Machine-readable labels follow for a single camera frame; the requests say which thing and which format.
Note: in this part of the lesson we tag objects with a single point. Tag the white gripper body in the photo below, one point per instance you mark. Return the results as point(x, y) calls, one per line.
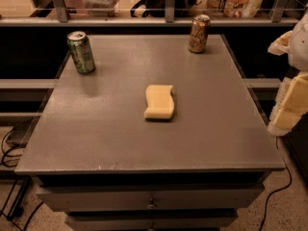
point(299, 50)

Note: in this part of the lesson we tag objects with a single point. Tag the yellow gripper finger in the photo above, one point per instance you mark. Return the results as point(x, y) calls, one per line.
point(291, 104)
point(281, 45)

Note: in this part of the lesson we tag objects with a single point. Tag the orange soda can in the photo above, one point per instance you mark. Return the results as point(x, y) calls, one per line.
point(199, 33)

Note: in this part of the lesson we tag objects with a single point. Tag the green soda can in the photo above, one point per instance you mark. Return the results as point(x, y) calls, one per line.
point(80, 51)

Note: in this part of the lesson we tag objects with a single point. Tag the upper grey drawer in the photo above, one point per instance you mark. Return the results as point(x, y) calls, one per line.
point(99, 199)

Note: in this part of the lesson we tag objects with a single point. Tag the grey drawer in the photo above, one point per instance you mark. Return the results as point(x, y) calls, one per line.
point(99, 199)
point(146, 221)

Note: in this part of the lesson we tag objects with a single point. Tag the yellow sponge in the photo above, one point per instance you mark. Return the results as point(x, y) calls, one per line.
point(160, 104)

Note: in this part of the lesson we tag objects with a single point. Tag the dark bag behind railing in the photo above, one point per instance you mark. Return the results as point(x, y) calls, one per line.
point(156, 8)

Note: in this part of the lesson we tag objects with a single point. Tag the clear plastic container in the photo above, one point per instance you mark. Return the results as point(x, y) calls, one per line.
point(100, 7)

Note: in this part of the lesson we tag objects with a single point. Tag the grey drawer cabinet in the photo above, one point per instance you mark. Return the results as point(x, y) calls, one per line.
point(93, 133)

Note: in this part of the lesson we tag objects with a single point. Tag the lower grey drawer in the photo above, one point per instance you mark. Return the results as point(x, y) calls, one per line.
point(146, 221)

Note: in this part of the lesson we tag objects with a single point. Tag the metal railing frame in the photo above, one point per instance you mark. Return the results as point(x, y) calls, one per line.
point(72, 13)

